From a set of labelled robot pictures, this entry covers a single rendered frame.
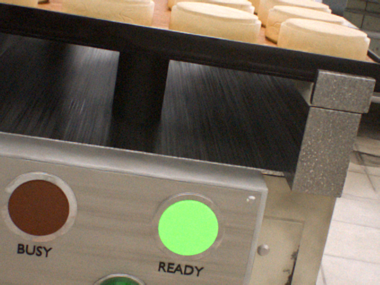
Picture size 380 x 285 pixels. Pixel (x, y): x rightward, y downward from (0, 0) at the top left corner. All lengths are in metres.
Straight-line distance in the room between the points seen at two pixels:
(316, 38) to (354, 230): 2.30
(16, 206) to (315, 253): 0.18
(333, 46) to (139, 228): 0.14
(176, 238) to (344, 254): 2.09
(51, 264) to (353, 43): 0.20
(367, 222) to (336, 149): 2.39
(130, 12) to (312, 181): 0.13
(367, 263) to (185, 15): 2.10
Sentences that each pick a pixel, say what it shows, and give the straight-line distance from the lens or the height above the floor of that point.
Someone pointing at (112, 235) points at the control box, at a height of 0.80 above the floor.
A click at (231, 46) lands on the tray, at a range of 0.39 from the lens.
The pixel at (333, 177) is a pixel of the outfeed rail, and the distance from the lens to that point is 0.41.
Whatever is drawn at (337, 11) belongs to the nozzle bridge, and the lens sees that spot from 1.25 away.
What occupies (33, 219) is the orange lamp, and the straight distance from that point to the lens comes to 0.41.
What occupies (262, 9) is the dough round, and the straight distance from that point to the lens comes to 0.54.
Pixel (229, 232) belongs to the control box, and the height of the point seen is 0.81.
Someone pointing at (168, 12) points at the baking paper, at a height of 0.90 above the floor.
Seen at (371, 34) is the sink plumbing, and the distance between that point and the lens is 3.98.
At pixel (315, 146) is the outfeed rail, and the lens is 0.41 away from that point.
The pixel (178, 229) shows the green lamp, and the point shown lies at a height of 0.81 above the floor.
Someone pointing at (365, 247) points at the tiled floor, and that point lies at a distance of 2.59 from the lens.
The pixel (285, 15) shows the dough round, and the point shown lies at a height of 0.92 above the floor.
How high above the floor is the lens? 0.98
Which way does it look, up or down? 18 degrees down
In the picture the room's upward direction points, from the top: 10 degrees clockwise
